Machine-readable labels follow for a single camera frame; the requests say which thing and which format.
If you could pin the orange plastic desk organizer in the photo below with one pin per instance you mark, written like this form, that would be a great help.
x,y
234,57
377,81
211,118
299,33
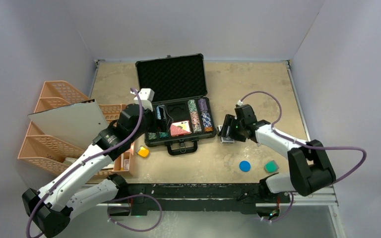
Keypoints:
x,y
122,163

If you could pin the purple chip stack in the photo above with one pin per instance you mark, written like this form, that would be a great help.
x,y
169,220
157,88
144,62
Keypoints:
x,y
203,106

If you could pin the yellow orange block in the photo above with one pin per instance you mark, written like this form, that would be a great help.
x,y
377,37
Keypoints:
x,y
143,152

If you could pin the black base frame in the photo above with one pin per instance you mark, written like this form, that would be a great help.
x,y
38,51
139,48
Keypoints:
x,y
246,198

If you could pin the black poker set case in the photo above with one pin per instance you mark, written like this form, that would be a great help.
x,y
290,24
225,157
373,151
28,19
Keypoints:
x,y
175,80

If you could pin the blue round button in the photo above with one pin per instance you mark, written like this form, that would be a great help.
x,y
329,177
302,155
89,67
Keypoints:
x,y
245,166

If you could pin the green dealer block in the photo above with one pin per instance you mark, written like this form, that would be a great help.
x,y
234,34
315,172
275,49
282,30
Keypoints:
x,y
271,167

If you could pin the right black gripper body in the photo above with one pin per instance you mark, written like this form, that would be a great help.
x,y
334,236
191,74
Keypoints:
x,y
238,133

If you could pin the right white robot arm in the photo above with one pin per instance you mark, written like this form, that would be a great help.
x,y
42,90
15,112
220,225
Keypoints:
x,y
309,166

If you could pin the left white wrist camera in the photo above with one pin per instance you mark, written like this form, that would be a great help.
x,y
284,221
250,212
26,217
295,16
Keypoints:
x,y
146,96

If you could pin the dark green chip stack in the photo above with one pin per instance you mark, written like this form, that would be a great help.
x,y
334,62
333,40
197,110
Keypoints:
x,y
152,135

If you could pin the orange plastic file rack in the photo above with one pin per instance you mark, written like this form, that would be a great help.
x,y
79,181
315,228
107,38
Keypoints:
x,y
48,152

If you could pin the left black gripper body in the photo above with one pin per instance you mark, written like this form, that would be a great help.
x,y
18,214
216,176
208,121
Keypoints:
x,y
150,123

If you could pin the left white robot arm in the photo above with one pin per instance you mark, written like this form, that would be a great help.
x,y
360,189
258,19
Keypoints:
x,y
53,206

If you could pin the blue playing card deck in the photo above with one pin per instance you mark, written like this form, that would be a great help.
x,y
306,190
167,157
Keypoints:
x,y
226,141

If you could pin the grey flat board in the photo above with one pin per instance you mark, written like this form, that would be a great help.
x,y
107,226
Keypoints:
x,y
75,123

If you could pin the red white chip stack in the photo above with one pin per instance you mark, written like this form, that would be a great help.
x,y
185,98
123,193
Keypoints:
x,y
195,122

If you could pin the light blue chip stack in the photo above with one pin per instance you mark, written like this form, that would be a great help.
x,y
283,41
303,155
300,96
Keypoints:
x,y
163,135
159,112

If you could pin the red playing card deck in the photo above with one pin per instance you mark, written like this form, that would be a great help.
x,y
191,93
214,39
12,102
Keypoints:
x,y
180,128

